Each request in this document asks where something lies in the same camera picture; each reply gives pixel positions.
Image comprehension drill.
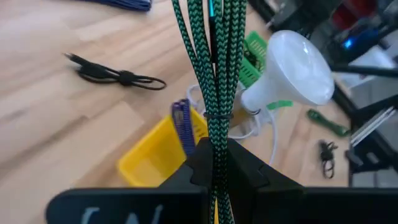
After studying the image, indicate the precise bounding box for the black usb cable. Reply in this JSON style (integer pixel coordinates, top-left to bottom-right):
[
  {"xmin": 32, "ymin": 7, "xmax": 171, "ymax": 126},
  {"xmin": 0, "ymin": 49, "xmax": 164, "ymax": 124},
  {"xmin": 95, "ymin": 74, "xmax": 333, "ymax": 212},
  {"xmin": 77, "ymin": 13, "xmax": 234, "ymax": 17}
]
[
  {"xmin": 63, "ymin": 52, "xmax": 167, "ymax": 91},
  {"xmin": 317, "ymin": 139, "xmax": 339, "ymax": 180},
  {"xmin": 244, "ymin": 46, "xmax": 261, "ymax": 71}
]

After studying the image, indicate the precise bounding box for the green braided usb cable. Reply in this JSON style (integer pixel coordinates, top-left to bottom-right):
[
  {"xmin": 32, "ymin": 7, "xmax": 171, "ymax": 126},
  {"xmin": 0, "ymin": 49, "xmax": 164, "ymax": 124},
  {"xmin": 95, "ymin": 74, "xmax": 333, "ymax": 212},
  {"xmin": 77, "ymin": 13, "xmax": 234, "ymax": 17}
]
[
  {"xmin": 306, "ymin": 108, "xmax": 351, "ymax": 138},
  {"xmin": 170, "ymin": 0, "xmax": 248, "ymax": 224}
]

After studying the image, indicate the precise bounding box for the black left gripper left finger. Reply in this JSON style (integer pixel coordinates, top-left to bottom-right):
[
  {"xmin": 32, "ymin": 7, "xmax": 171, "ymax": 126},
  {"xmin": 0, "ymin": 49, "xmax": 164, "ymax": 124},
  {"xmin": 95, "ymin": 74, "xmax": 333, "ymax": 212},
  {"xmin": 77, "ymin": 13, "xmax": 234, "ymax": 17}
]
[{"xmin": 45, "ymin": 138, "xmax": 213, "ymax": 224}]

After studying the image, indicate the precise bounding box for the green plastic basket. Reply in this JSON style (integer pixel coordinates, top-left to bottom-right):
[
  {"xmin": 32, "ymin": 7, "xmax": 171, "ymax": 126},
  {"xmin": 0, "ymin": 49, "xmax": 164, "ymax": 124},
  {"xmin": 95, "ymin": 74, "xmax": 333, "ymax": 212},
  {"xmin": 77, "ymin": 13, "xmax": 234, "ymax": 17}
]
[{"xmin": 238, "ymin": 30, "xmax": 294, "ymax": 110}]

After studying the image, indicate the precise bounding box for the white metal bracket strip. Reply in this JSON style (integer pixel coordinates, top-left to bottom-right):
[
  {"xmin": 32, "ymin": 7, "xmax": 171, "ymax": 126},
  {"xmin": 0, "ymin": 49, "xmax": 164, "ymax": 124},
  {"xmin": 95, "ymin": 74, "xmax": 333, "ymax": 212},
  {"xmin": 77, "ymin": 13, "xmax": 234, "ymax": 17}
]
[{"xmin": 350, "ymin": 107, "xmax": 397, "ymax": 147}]

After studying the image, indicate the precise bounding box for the yellow plastic basket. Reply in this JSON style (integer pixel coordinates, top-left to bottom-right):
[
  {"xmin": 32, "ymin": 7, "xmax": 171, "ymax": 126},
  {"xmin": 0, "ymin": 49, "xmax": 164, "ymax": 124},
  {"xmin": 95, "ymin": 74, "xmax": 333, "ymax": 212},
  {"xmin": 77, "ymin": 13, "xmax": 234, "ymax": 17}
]
[{"xmin": 117, "ymin": 105, "xmax": 218, "ymax": 224}]

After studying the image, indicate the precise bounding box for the white lamp power cord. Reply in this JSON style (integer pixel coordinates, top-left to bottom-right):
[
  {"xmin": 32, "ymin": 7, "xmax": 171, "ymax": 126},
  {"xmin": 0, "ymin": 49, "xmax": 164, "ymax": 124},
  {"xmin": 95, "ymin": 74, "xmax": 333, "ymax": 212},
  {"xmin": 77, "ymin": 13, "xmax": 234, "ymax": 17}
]
[{"xmin": 186, "ymin": 83, "xmax": 279, "ymax": 166}]

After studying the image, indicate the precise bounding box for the purple braided usb cable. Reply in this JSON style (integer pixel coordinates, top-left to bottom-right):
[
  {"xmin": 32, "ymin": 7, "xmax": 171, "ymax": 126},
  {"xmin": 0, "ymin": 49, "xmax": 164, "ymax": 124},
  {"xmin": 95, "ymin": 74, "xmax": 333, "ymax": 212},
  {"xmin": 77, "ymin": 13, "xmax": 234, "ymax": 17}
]
[
  {"xmin": 74, "ymin": 0, "xmax": 153, "ymax": 12},
  {"xmin": 170, "ymin": 98, "xmax": 197, "ymax": 156}
]

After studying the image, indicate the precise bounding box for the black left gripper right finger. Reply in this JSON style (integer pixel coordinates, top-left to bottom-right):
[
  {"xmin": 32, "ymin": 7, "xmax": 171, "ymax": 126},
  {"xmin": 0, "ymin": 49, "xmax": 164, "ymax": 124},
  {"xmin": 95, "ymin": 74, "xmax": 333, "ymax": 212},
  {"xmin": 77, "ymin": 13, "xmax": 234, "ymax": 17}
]
[{"xmin": 226, "ymin": 138, "xmax": 398, "ymax": 224}]

